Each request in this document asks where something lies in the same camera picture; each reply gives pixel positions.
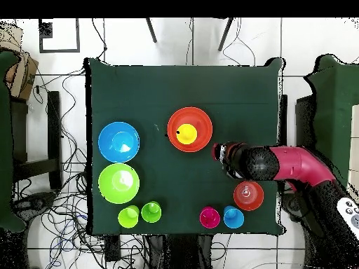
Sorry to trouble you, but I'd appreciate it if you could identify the yellow cup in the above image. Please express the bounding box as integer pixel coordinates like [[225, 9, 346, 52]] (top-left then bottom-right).
[[175, 123, 198, 146]]

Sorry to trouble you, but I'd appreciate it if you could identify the large orange bowl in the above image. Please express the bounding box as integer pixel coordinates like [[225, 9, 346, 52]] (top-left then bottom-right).
[[167, 106, 214, 153]]

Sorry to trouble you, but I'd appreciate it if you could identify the white block stack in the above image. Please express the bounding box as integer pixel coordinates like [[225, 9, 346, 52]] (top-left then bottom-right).
[[346, 104, 359, 197]]

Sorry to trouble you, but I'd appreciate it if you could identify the small orange bowl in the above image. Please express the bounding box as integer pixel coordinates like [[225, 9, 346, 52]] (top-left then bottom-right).
[[233, 180, 264, 212]]

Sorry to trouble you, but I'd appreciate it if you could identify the pink cup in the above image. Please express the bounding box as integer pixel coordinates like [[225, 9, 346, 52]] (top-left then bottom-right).
[[199, 206, 222, 229]]

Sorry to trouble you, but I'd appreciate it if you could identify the blue cup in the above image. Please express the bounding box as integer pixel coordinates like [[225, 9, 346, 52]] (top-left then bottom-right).
[[223, 205, 245, 229]]

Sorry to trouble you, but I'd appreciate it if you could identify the grey chair base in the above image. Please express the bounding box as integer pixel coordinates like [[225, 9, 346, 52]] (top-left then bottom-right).
[[281, 193, 309, 222]]

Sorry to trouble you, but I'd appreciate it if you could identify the blue bowl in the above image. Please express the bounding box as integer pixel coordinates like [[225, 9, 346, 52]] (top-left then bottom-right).
[[97, 120, 140, 164]]

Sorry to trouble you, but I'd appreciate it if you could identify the lime green bowl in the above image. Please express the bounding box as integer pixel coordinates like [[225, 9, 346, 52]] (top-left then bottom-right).
[[97, 163, 140, 205]]

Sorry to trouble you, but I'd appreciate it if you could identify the lime green cup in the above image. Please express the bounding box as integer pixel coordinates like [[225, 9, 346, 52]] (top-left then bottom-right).
[[118, 205, 140, 229]]

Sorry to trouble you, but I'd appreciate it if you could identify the dark green side tablecloth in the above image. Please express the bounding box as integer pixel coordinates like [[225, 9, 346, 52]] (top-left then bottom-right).
[[0, 50, 27, 233], [304, 54, 359, 188]]

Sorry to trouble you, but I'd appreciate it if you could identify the black tripod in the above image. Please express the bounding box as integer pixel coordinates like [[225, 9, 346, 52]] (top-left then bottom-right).
[[144, 18, 235, 52]]

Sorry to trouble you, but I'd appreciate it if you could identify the black power strip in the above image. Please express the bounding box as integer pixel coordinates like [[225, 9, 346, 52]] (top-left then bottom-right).
[[104, 234, 122, 262]]

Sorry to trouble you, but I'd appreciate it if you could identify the grey stand base with knob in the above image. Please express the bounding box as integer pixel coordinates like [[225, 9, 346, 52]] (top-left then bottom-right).
[[12, 192, 58, 222]]

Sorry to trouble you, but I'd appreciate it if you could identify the cardboard box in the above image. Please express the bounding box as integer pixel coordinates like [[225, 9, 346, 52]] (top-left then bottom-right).
[[0, 23, 39, 100]]

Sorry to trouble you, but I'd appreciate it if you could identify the black bench frame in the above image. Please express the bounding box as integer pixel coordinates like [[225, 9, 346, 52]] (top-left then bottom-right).
[[280, 93, 316, 149], [11, 90, 63, 191]]

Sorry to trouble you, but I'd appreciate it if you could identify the black cable tangle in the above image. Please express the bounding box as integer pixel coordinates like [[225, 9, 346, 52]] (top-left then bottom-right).
[[27, 67, 149, 269]]

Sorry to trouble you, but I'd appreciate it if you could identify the black square floor frame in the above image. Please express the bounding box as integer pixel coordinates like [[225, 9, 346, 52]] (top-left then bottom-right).
[[38, 18, 81, 53]]

